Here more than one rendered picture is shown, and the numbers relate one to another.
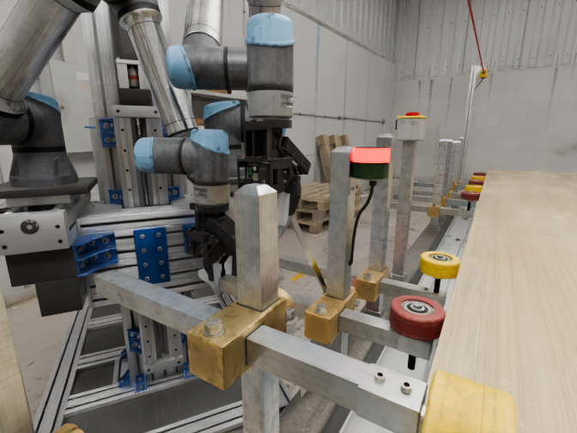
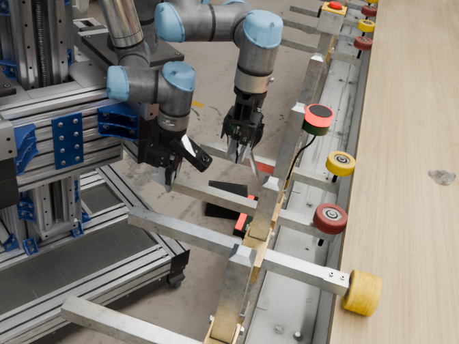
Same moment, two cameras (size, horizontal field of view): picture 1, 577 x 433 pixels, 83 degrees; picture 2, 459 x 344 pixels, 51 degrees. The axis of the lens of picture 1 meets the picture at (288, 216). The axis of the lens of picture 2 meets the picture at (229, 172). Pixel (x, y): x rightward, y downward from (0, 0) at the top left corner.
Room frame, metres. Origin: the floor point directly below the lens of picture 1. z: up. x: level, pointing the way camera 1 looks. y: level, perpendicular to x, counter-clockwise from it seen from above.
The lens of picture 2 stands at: (-0.28, 0.39, 1.66)
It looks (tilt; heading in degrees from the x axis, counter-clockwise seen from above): 37 degrees down; 338
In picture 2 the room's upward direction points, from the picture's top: 11 degrees clockwise
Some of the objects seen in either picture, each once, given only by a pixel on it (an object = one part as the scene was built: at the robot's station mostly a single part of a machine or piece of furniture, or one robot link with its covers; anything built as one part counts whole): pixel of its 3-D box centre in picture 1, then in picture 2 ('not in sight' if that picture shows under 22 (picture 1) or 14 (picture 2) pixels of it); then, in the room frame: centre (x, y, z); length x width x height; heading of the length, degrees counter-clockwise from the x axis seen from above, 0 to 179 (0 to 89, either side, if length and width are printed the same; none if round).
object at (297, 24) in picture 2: (432, 200); (322, 31); (1.83, -0.83, 0.81); 0.44 x 0.03 x 0.04; 58
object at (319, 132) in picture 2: (370, 169); (316, 124); (0.54, -0.14, 1.11); 0.06 x 0.06 x 0.02
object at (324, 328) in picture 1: (334, 311); (271, 209); (0.55, -0.09, 0.85); 0.14 x 0.06 x 0.05; 148
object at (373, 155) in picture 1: (371, 155); (319, 115); (0.54, -0.14, 1.14); 0.06 x 0.06 x 0.02
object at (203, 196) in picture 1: (210, 194); (173, 117); (0.68, 0.16, 1.04); 0.08 x 0.08 x 0.05
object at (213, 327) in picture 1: (213, 326); not in sight; (0.29, 0.08, 0.98); 0.02 x 0.02 x 0.01
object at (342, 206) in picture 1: (339, 276); (276, 185); (0.57, -0.10, 0.91); 0.04 x 0.04 x 0.48; 58
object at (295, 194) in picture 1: (287, 191); (252, 133); (0.57, 0.00, 1.07); 0.05 x 0.02 x 0.09; 58
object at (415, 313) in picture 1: (414, 336); (326, 228); (0.46, -0.20, 0.85); 0.08 x 0.08 x 0.11
